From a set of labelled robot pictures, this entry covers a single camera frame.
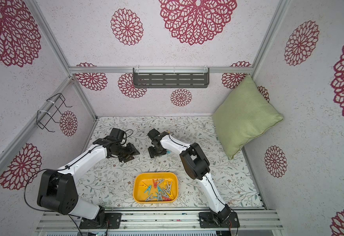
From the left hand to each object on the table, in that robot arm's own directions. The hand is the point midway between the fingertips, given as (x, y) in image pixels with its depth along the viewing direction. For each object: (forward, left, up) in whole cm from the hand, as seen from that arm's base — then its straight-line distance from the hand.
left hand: (137, 154), depth 86 cm
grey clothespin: (-22, -8, -9) cm, 25 cm away
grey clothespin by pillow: (-12, -13, -10) cm, 20 cm away
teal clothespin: (-16, -7, -10) cm, 20 cm away
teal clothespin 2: (-17, -13, -10) cm, 24 cm away
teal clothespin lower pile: (+8, -18, -11) cm, 22 cm away
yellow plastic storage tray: (-15, -19, -9) cm, 26 cm away
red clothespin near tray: (-22, -17, -9) cm, 29 cm away
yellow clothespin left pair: (-14, -4, -10) cm, 18 cm away
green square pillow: (+19, -62, +14) cm, 66 cm away
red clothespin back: (-14, -10, -10) cm, 20 cm away
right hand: (+7, -7, -10) cm, 15 cm away
